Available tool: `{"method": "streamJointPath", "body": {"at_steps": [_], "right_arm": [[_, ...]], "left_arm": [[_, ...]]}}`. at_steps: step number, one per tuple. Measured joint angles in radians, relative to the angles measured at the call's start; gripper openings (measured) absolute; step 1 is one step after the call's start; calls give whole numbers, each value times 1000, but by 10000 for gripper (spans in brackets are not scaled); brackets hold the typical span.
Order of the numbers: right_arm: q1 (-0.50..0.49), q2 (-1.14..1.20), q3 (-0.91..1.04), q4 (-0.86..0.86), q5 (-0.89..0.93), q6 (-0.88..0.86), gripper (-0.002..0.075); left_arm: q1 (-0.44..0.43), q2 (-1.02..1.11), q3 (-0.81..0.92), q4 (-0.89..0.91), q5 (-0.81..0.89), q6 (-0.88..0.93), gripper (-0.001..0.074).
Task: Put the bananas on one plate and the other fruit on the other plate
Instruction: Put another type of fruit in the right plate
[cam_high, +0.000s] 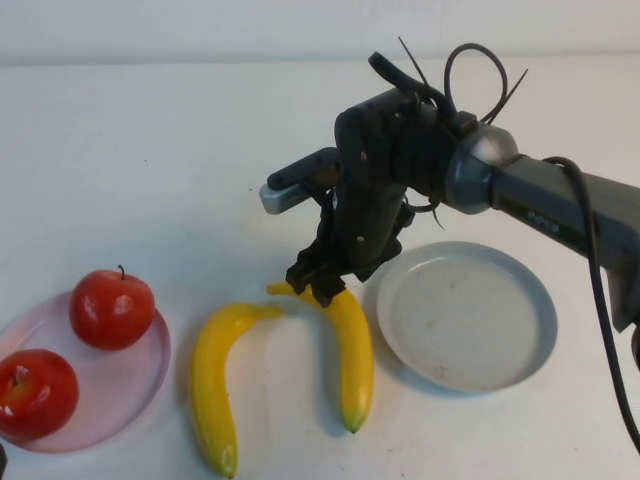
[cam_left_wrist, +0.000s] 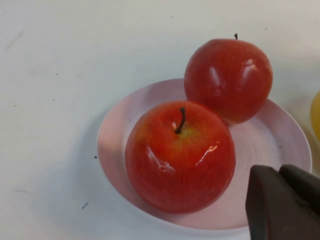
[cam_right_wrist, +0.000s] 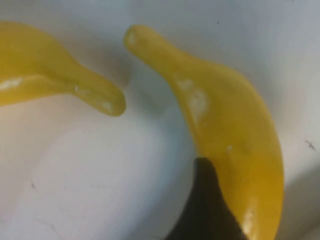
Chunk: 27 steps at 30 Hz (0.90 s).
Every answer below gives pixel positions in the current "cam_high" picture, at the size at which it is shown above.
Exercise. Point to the yellow banana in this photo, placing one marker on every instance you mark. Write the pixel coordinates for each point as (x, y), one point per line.
(355, 360)
(210, 390)

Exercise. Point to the grey-blue plastic plate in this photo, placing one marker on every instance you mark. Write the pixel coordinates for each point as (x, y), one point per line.
(465, 325)

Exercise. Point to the pink plastic plate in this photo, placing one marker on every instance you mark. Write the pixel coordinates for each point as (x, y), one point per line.
(125, 390)

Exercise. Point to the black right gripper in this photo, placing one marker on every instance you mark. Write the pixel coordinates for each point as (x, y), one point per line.
(365, 200)

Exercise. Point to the red apple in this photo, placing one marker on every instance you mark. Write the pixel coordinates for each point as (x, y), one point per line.
(112, 315)
(40, 400)

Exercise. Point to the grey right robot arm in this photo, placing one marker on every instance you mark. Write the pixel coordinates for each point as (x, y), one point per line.
(545, 200)

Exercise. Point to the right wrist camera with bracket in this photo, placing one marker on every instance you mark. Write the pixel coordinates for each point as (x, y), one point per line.
(285, 197)

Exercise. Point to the black zip tie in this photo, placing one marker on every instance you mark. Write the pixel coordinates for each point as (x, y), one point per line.
(437, 217)
(415, 62)
(503, 82)

